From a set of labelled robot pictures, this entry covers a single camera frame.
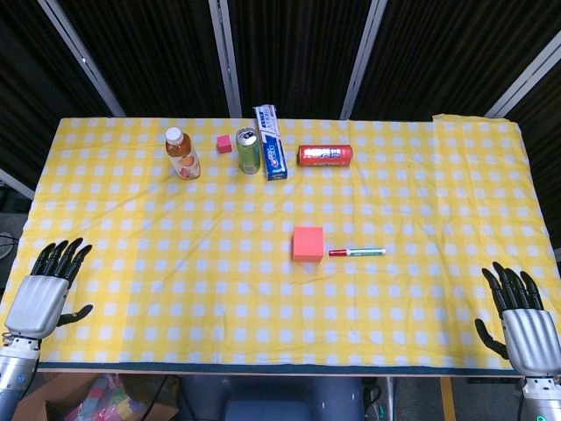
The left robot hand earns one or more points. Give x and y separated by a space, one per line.
37 302

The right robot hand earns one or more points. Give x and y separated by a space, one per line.
526 333

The red-capped marker pen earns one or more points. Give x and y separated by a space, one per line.
357 252

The large pink cube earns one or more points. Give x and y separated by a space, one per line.
308 244

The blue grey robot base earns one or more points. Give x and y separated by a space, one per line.
271 397

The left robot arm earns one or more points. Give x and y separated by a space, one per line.
13 373

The cardboard box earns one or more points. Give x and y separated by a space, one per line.
66 401

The colourful foam blocks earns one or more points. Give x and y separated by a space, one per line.
109 401

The orange tea bottle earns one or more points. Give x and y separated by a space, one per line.
182 154

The yellow checkered tablecloth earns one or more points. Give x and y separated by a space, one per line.
280 285

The small pink cube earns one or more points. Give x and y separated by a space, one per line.
224 143

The green drink can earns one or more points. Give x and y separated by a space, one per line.
248 151

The red soda can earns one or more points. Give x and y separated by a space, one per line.
325 155

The blue white toothpaste box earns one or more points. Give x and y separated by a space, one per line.
271 142

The silver aluminium frame post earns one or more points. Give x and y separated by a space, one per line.
523 81
81 57
15 182
363 59
225 57

